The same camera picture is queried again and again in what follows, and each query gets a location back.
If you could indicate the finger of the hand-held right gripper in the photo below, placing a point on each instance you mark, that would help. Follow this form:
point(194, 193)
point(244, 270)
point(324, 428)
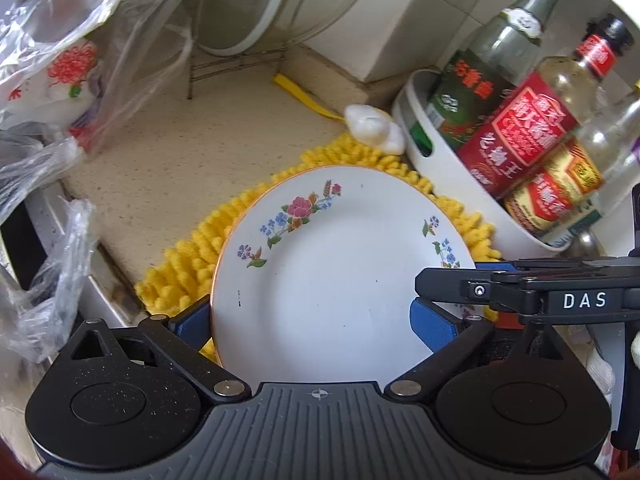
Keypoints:
point(500, 292)
point(560, 264)

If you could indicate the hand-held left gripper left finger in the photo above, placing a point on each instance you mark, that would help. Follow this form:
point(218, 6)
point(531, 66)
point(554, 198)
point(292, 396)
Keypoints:
point(192, 322)

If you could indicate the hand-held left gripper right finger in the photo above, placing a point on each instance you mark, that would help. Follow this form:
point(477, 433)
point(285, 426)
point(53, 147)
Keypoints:
point(432, 327)

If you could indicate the white floral plate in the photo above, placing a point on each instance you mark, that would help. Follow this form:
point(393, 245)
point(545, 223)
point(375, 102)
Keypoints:
point(330, 280)

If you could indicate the person's right hand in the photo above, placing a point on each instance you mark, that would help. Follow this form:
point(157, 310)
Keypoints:
point(602, 365)

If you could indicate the yellow chenille cloth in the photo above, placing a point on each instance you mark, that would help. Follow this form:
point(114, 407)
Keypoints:
point(190, 260)

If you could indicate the yellow cap gold label bottle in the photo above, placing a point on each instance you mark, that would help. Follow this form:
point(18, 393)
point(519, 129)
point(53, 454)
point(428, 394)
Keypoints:
point(550, 190)

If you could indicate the stainless steel sink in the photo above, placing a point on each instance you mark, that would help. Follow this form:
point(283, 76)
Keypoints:
point(102, 285)

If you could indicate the purple neck sauce bottle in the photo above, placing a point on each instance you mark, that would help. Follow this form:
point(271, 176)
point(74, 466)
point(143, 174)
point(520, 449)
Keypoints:
point(636, 149)

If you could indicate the white rotating condiment rack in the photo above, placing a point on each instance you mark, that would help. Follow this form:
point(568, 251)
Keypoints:
point(450, 170)

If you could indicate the black cap red label bottle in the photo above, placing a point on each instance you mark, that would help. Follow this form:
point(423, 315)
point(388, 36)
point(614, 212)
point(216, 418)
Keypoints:
point(520, 130)

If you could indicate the green label glass bottle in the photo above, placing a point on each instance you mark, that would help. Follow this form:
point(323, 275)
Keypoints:
point(470, 85)

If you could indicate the white red flower dish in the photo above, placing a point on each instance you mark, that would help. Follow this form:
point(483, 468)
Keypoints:
point(55, 85)

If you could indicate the clear plastic bag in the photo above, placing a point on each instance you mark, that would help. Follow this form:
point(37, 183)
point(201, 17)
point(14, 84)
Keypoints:
point(125, 25)

